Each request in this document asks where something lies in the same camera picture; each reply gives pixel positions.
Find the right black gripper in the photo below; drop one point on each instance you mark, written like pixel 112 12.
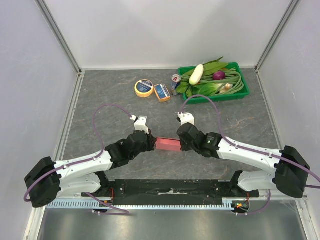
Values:
pixel 183 137

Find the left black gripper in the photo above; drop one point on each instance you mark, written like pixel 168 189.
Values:
pixel 152 141

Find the pink cardboard box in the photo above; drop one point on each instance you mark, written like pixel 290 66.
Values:
pixel 168 144

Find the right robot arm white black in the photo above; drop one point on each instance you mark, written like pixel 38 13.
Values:
pixel 282 170

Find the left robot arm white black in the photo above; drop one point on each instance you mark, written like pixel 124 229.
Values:
pixel 50 179

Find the orange blue sponge block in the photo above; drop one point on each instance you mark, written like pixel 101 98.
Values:
pixel 162 93

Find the yellow tape roll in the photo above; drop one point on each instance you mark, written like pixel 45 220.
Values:
pixel 144 88

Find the green leafy vegetable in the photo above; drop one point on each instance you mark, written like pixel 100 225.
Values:
pixel 210 68

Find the red blue drink can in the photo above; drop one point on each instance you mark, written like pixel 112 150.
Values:
pixel 175 82

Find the white cucumber vegetable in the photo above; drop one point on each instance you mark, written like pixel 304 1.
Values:
pixel 196 75

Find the mushroom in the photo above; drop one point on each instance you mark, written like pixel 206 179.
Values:
pixel 226 88

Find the purple onion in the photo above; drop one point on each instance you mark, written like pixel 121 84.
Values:
pixel 219 75

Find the green plastic tray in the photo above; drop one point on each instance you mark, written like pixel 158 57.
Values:
pixel 198 99

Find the green long beans bundle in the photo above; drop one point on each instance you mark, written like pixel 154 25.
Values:
pixel 209 87

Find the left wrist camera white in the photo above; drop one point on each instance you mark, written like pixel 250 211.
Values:
pixel 140 123

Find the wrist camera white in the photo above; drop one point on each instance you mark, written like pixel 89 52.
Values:
pixel 186 118
pixel 140 123

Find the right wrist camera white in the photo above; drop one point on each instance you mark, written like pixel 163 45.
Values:
pixel 186 118

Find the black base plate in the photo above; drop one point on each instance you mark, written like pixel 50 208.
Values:
pixel 171 192

